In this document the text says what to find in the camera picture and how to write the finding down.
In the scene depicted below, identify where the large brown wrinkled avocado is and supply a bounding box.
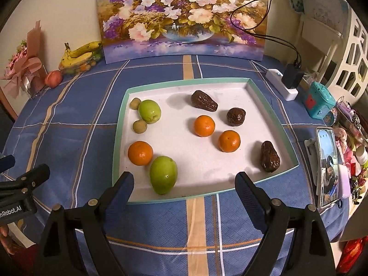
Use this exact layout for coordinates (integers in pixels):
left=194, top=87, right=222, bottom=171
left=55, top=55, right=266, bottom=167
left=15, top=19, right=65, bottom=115
left=260, top=141, right=281, bottom=173

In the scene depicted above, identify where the orange tangerine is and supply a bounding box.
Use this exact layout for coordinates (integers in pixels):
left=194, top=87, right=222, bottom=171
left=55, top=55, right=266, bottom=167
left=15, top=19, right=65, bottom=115
left=193, top=115, right=215, bottom=137
left=218, top=130, right=241, bottom=153
left=128, top=141, right=153, bottom=166

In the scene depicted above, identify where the small brown kiwi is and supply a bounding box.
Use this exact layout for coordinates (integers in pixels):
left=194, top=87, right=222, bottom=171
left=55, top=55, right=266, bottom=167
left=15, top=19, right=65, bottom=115
left=132, top=120, right=147, bottom=134

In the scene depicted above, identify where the small tan round fruit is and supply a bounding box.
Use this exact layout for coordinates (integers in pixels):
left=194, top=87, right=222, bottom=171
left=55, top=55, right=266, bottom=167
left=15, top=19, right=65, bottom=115
left=129, top=98, right=142, bottom=110

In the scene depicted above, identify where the dark brown wrinkled avocado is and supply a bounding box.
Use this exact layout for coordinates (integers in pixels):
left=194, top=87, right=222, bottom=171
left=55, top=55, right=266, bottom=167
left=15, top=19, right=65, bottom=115
left=226, top=107, right=246, bottom=127

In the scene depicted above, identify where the small green apple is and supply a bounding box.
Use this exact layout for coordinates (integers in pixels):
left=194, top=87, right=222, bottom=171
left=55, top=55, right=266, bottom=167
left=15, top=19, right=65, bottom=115
left=138, top=100, right=161, bottom=124

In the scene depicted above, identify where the elongated dark brown avocado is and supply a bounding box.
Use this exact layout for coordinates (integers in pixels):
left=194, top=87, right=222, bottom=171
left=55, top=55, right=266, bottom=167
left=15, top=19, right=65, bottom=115
left=190, top=90, right=218, bottom=112

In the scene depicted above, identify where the person left hand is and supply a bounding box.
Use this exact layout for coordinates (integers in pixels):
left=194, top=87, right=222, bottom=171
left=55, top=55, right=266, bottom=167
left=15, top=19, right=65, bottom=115
left=0, top=225, right=21, bottom=256

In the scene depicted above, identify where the smartphone on stand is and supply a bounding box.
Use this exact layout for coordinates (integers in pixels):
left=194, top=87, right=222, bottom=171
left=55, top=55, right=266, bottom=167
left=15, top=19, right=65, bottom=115
left=304, top=126, right=351, bottom=209

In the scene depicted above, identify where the red peach fruit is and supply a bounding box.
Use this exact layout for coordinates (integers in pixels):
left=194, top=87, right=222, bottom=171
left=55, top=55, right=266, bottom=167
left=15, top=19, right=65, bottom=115
left=44, top=70, right=63, bottom=89

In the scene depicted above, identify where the pink flower bouquet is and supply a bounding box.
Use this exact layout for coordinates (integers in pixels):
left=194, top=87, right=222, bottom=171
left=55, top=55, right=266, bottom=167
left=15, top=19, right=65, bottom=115
left=1, top=21, right=47, bottom=98

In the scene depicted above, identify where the teal toy box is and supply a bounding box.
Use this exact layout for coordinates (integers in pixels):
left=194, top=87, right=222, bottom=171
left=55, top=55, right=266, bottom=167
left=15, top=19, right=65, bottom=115
left=304, top=82, right=336, bottom=120

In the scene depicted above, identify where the yellow banana bunch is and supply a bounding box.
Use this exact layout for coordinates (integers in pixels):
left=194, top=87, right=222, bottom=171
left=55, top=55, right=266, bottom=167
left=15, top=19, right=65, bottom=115
left=59, top=41, right=104, bottom=75

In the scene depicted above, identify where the white tray green rim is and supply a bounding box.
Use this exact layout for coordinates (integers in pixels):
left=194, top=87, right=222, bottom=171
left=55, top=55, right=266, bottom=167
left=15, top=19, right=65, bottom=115
left=112, top=77, right=299, bottom=204

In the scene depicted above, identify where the black power adapter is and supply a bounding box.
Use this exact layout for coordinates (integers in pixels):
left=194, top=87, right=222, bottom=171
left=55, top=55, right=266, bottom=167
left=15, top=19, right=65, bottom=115
left=281, top=63, right=304, bottom=89

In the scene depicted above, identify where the white power strip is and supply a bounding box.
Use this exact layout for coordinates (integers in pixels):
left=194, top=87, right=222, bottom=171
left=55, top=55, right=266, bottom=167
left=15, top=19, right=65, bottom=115
left=266, top=69, right=298, bottom=101

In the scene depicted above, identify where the white lattice chair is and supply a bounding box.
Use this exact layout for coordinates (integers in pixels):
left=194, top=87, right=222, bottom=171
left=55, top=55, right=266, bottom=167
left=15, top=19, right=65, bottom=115
left=289, top=0, right=367, bottom=105

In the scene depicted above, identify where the floral painting canvas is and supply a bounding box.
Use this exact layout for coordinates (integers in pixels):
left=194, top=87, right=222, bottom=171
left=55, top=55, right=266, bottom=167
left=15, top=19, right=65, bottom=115
left=97, top=0, right=267, bottom=63

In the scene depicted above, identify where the black charging cable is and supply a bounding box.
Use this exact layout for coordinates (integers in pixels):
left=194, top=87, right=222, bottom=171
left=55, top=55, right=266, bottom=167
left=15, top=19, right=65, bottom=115
left=229, top=0, right=303, bottom=67

